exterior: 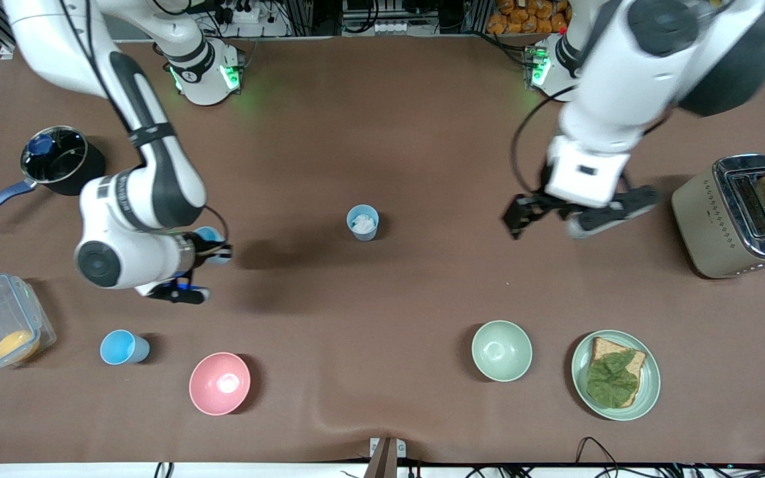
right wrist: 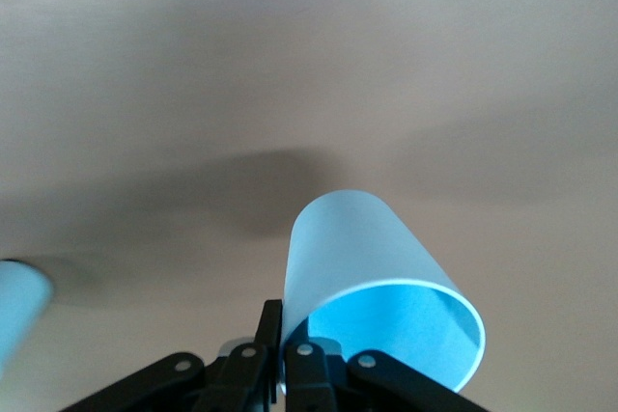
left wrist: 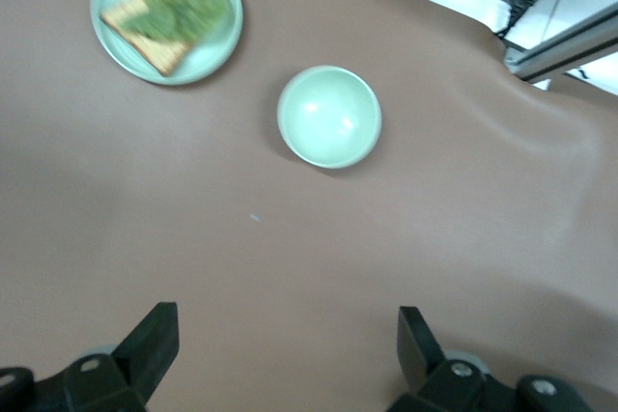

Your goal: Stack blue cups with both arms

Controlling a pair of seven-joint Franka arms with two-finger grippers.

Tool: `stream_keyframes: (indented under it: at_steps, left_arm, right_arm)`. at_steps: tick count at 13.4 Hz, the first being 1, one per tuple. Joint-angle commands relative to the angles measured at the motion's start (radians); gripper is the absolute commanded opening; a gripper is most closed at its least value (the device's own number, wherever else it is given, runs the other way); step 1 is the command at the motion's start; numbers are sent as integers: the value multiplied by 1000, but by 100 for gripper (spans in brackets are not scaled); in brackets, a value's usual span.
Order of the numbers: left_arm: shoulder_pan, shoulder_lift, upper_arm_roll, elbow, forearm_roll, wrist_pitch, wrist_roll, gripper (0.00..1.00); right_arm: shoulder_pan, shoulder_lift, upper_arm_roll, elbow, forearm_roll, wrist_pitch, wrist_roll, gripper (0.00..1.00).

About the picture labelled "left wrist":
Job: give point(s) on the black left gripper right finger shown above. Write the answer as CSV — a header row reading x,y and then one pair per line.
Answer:
x,y
434,383

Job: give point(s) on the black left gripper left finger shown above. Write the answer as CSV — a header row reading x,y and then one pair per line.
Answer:
x,y
145,359

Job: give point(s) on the brown table cloth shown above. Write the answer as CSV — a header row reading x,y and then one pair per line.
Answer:
x,y
289,248

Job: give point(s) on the pale green bowl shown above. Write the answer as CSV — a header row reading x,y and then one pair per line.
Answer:
x,y
328,118

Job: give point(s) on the pale green plate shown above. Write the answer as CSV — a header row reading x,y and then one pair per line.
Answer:
x,y
212,55

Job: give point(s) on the toast with green topping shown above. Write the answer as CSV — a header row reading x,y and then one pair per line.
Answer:
x,y
169,16

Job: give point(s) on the aluminium frame profile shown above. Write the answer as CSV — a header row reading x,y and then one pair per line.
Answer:
x,y
565,43

